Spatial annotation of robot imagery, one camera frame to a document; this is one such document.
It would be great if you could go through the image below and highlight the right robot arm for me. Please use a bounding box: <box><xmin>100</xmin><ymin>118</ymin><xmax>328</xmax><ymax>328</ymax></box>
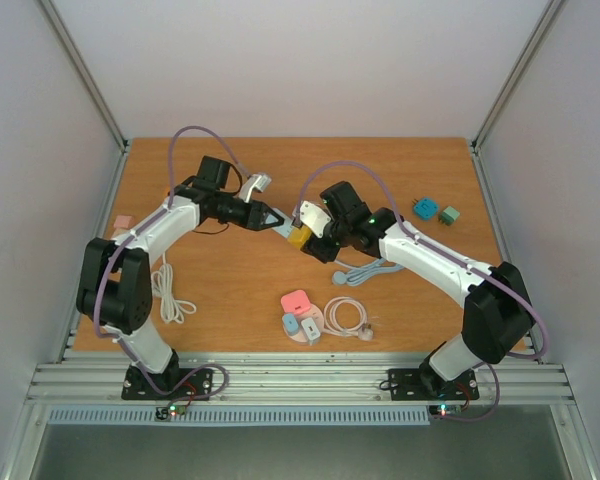
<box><xmin>293</xmin><ymin>181</ymin><xmax>536</xmax><ymax>398</ymax></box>

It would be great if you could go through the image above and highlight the light blue power strip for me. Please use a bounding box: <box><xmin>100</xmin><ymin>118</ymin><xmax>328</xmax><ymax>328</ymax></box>
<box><xmin>273</xmin><ymin>208</ymin><xmax>293</xmax><ymax>239</ymax></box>

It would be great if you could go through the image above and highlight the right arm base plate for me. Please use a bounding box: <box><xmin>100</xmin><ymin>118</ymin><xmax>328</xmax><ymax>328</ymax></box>
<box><xmin>381</xmin><ymin>368</ymin><xmax>480</xmax><ymax>401</ymax></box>

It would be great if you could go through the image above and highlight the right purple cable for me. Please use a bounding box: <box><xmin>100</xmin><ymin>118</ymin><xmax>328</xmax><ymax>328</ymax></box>
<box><xmin>294</xmin><ymin>160</ymin><xmax>550</xmax><ymax>424</ymax></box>

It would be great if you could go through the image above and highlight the white power strip cable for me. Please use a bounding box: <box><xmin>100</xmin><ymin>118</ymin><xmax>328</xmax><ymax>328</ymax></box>
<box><xmin>150</xmin><ymin>252</ymin><xmax>198</xmax><ymax>325</ymax></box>

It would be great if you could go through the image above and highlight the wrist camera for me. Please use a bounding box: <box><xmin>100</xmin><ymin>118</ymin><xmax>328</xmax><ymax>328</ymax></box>
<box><xmin>293</xmin><ymin>200</ymin><xmax>332</xmax><ymax>238</ymax></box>
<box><xmin>238</xmin><ymin>172</ymin><xmax>272</xmax><ymax>203</ymax></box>

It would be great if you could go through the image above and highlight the yellow cube socket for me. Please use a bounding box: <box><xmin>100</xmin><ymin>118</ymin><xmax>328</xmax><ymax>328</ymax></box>
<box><xmin>287</xmin><ymin>225</ymin><xmax>313</xmax><ymax>250</ymax></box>

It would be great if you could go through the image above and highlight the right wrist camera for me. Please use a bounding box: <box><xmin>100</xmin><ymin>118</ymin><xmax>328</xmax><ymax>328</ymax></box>
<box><xmin>293</xmin><ymin>200</ymin><xmax>332</xmax><ymax>238</ymax></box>

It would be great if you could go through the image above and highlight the round pink socket base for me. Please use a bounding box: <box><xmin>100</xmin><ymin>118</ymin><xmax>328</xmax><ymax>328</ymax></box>
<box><xmin>282</xmin><ymin>304</ymin><xmax>325</xmax><ymax>346</ymax></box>

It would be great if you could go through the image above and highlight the light blue cable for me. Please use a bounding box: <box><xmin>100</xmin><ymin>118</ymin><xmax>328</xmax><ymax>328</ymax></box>
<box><xmin>329</xmin><ymin>259</ymin><xmax>404</xmax><ymax>288</ymax></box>

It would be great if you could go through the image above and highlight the pink white coiled cable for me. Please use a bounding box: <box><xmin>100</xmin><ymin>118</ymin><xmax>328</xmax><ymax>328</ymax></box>
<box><xmin>321</xmin><ymin>295</ymin><xmax>377</xmax><ymax>343</ymax></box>

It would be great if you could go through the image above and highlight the grey slotted cable duct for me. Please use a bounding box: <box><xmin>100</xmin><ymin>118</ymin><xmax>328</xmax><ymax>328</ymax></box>
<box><xmin>47</xmin><ymin>405</ymin><xmax>430</xmax><ymax>427</ymax></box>

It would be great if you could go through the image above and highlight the mint green usb charger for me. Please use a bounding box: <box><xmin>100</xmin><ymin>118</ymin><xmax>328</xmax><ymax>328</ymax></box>
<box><xmin>438</xmin><ymin>206</ymin><xmax>460</xmax><ymax>226</ymax></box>

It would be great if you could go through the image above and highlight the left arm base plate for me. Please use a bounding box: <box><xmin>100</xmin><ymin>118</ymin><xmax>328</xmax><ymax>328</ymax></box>
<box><xmin>121</xmin><ymin>366</ymin><xmax>213</xmax><ymax>401</ymax></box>

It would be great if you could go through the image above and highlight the teal plug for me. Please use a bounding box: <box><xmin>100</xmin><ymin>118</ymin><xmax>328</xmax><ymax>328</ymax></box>
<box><xmin>412</xmin><ymin>197</ymin><xmax>439</xmax><ymax>221</ymax></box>

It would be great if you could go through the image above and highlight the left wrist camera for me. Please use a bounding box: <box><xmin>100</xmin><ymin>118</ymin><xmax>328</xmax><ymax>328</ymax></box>
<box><xmin>238</xmin><ymin>172</ymin><xmax>272</xmax><ymax>203</ymax></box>

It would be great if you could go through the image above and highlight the white grey plug adapter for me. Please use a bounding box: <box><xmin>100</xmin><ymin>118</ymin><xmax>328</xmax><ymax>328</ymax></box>
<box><xmin>301</xmin><ymin>318</ymin><xmax>321</xmax><ymax>346</ymax></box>

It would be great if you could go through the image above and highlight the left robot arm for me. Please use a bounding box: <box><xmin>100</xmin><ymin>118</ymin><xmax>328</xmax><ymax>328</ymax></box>
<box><xmin>76</xmin><ymin>156</ymin><xmax>284</xmax><ymax>398</ymax></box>

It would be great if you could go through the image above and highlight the coral pink plug adapter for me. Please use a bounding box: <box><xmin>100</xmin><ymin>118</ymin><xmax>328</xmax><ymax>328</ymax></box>
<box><xmin>280</xmin><ymin>289</ymin><xmax>312</xmax><ymax>316</ymax></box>

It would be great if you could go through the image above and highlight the blue plug adapter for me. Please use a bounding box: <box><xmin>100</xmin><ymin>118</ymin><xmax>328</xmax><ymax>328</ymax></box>
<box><xmin>282</xmin><ymin>313</ymin><xmax>300</xmax><ymax>336</ymax></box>

